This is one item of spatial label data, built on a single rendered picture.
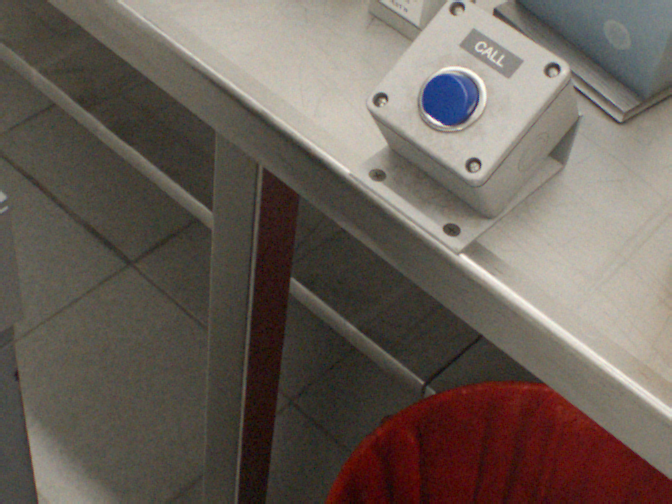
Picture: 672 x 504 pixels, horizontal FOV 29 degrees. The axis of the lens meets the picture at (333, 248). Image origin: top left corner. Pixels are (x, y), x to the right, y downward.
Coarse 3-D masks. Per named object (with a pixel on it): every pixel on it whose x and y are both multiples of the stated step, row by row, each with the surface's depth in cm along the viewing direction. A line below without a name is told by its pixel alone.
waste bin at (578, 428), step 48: (480, 384) 109; (528, 384) 110; (384, 432) 106; (432, 432) 110; (480, 432) 111; (528, 432) 112; (576, 432) 110; (336, 480) 102; (384, 480) 106; (432, 480) 114; (480, 480) 115; (528, 480) 115; (576, 480) 113; (624, 480) 111
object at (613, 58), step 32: (512, 0) 72; (544, 0) 70; (576, 0) 68; (608, 0) 67; (640, 0) 65; (544, 32) 71; (576, 32) 70; (608, 32) 68; (640, 32) 66; (576, 64) 69; (608, 64) 69; (640, 64) 67; (608, 96) 68; (640, 96) 68
